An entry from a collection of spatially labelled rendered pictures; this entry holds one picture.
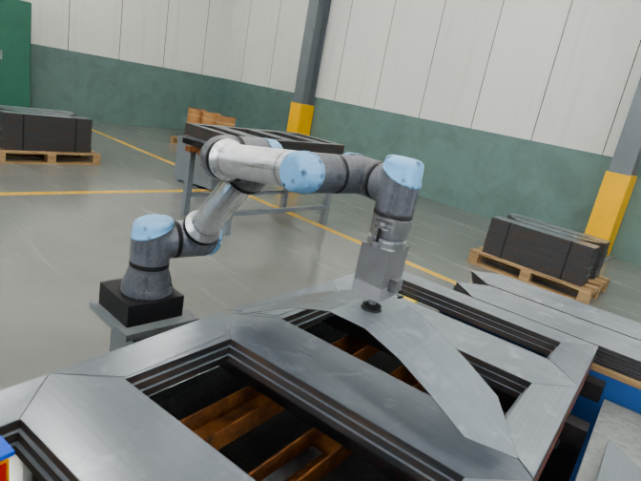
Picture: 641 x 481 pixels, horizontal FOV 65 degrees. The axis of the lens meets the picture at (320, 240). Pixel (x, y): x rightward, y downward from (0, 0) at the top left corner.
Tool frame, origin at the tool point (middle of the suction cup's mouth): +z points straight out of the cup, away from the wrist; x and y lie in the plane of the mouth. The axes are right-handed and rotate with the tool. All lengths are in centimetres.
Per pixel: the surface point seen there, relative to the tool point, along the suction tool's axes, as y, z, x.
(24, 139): 219, 78, 571
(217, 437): -18.8, 30.8, 18.5
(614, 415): 61, 27, -49
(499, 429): 0.2, 10.6, -29.4
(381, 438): -10.1, 17.2, -12.3
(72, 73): 490, 18, 939
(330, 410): -9.8, 17.8, -0.9
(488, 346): 44.4, 15.6, -16.1
